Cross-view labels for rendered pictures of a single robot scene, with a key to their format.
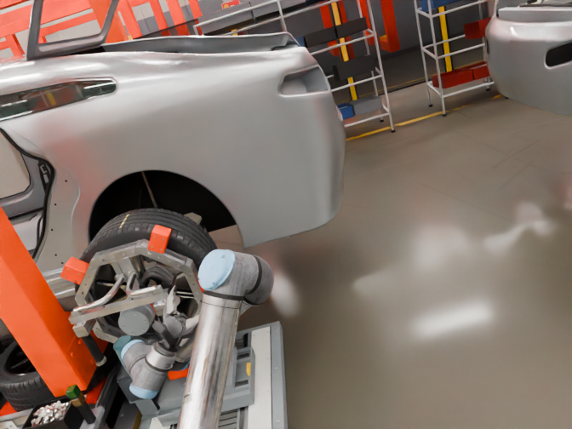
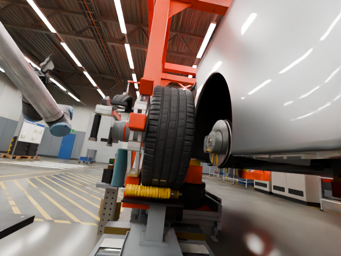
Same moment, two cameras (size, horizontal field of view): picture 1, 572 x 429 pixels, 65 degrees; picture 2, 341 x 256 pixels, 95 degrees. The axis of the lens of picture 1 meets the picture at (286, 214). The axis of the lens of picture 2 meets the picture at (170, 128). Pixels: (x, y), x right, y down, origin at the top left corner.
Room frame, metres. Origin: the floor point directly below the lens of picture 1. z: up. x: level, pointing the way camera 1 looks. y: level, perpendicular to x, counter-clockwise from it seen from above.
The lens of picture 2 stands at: (1.79, -0.34, 0.68)
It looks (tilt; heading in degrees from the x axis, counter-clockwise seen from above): 12 degrees up; 80
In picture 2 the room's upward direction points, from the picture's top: 7 degrees clockwise
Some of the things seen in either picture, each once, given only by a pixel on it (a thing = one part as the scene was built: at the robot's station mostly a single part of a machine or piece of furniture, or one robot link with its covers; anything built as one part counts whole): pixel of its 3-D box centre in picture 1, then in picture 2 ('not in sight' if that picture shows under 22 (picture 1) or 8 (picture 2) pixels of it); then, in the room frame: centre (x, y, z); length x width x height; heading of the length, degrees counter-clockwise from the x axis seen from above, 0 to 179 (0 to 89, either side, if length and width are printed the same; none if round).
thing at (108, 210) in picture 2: not in sight; (109, 207); (1.60, 1.32, 0.21); 0.10 x 0.10 x 0.42; 85
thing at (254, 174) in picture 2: not in sight; (250, 171); (4.36, 2.93, 0.69); 0.52 x 0.17 x 0.35; 175
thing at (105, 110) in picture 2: (163, 303); (104, 110); (1.57, 0.57, 0.93); 0.09 x 0.05 x 0.05; 175
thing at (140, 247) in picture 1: (144, 299); (140, 133); (1.79, 0.72, 0.85); 0.54 x 0.07 x 0.54; 85
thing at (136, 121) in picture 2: not in sight; (137, 122); (1.77, 0.41, 0.85); 0.09 x 0.08 x 0.07; 85
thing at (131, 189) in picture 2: not in sight; (148, 191); (1.88, 0.60, 0.51); 0.29 x 0.06 x 0.06; 175
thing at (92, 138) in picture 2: not in sight; (95, 126); (1.54, 0.57, 0.83); 0.04 x 0.04 x 0.16
